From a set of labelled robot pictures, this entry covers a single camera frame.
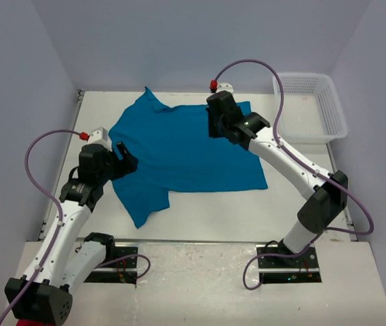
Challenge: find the blue t shirt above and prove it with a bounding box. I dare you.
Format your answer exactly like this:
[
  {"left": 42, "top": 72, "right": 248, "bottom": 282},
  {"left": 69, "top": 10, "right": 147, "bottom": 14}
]
[{"left": 109, "top": 88, "right": 268, "bottom": 228}]

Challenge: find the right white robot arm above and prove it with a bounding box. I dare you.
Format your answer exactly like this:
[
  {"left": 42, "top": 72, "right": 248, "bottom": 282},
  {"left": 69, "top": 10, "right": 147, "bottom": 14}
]
[{"left": 206, "top": 90, "right": 348, "bottom": 267}]

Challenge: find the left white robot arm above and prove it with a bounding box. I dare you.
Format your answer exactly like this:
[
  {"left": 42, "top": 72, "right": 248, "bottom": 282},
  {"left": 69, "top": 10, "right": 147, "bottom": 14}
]
[{"left": 5, "top": 141, "right": 138, "bottom": 325}]

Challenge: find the white plastic basket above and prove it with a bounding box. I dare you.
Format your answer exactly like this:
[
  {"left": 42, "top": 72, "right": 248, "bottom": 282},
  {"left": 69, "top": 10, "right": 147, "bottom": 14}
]
[{"left": 273, "top": 73, "right": 348, "bottom": 144}]

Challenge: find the red cloth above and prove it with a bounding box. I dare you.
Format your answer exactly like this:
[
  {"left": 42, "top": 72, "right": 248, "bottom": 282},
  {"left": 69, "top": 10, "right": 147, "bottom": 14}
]
[{"left": 16, "top": 319, "right": 45, "bottom": 326}]

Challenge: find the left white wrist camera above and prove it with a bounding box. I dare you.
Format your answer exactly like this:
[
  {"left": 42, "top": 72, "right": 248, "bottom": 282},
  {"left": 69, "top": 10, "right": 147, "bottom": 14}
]
[{"left": 79, "top": 127, "right": 112, "bottom": 152}]

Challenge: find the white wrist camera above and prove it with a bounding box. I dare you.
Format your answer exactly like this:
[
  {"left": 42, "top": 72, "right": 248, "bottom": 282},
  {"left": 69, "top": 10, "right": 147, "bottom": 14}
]
[
  {"left": 210, "top": 79, "right": 234, "bottom": 95},
  {"left": 79, "top": 127, "right": 112, "bottom": 152}
]

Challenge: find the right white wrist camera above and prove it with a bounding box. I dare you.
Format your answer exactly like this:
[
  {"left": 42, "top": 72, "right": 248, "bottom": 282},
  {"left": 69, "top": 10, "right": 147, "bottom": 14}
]
[{"left": 210, "top": 79, "right": 234, "bottom": 95}]

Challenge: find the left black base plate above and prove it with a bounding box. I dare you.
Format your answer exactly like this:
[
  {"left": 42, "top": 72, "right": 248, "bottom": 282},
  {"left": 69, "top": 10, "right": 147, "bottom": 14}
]
[{"left": 83, "top": 242, "right": 139, "bottom": 283}]

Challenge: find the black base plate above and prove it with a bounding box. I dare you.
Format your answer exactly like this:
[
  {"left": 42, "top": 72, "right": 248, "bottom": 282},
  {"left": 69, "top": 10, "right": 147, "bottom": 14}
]
[
  {"left": 257, "top": 247, "right": 322, "bottom": 285},
  {"left": 83, "top": 242, "right": 139, "bottom": 283}
]

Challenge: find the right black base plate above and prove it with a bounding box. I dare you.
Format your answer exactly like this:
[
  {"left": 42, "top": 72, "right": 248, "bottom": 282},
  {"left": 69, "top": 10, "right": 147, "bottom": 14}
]
[{"left": 257, "top": 247, "right": 322, "bottom": 285}]

